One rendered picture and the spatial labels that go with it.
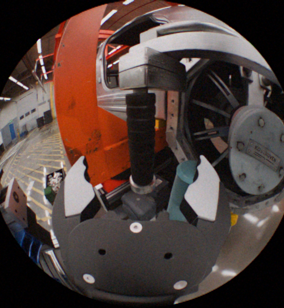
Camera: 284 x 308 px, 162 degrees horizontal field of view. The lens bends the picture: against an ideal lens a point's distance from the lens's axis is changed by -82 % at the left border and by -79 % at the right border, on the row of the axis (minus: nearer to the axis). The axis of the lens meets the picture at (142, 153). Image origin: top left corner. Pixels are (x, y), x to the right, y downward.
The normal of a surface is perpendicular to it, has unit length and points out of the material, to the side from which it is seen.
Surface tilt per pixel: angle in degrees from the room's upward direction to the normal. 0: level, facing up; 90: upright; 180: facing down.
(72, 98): 90
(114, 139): 90
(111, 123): 90
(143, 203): 0
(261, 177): 90
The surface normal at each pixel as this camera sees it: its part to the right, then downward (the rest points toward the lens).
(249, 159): -0.72, 0.37
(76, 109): 0.69, 0.36
